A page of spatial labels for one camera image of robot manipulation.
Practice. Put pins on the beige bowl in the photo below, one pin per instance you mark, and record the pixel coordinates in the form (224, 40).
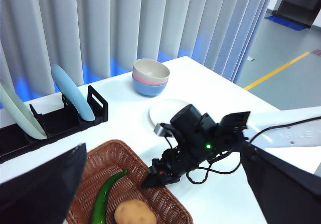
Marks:
(153, 69)

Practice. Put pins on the pink bowl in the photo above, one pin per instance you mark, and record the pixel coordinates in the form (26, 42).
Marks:
(140, 79)

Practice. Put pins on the blue bowl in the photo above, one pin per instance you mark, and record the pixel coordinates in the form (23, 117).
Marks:
(148, 89)

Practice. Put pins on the brown wicker basket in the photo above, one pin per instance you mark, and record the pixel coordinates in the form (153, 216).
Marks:
(155, 201)

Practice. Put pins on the green toy cucumber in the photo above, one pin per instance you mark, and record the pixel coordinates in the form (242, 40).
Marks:
(102, 199)

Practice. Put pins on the white flat plate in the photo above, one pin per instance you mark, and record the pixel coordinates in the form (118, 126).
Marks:
(163, 111)

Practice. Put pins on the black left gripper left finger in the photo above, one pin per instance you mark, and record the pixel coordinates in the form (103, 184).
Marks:
(37, 191)

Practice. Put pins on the black dish rack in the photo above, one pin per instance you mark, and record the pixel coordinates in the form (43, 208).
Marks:
(62, 123)

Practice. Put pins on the pale blue plate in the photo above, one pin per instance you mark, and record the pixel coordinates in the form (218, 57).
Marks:
(74, 93)

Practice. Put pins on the pale green plate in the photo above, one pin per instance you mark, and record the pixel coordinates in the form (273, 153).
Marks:
(22, 116)

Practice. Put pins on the white pleated curtain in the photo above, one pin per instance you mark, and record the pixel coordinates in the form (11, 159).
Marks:
(125, 20)

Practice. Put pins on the black display stand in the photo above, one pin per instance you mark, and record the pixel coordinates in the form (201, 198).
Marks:
(298, 0)

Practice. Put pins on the tan toy potato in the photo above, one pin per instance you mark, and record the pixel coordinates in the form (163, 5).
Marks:
(135, 212)

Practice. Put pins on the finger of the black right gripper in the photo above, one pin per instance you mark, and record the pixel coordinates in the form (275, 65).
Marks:
(153, 181)

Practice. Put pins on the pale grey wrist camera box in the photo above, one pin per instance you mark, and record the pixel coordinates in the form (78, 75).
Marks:
(160, 129)

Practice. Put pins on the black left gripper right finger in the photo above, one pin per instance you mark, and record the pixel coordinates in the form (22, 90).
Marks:
(288, 191)

